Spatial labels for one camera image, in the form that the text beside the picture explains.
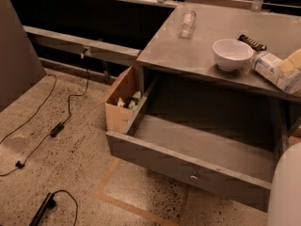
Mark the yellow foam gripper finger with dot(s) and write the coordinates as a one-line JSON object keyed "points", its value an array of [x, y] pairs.
{"points": [[291, 66]]}

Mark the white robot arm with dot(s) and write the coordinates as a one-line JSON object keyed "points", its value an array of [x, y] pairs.
{"points": [[285, 199]]}

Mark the white bowl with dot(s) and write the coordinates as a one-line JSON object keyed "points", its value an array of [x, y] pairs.
{"points": [[231, 55]]}

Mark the grey counter cabinet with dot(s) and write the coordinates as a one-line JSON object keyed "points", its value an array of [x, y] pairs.
{"points": [[167, 51]]}

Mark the black comb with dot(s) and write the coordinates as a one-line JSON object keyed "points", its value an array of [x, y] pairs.
{"points": [[252, 43]]}

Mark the grey open drawer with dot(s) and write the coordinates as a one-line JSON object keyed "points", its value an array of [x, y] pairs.
{"points": [[230, 138]]}

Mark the clear glass cup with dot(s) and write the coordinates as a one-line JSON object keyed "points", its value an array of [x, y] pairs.
{"points": [[187, 23]]}

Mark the round metal drawer knob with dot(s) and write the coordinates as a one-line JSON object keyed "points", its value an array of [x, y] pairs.
{"points": [[193, 178]]}

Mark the crumpled paper trash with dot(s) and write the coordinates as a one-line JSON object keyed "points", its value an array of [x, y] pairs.
{"points": [[133, 103]]}

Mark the cardboard box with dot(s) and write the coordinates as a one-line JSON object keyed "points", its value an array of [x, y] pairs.
{"points": [[118, 98]]}

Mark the black power strip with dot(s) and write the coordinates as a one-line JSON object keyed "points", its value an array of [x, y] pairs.
{"points": [[48, 203]]}

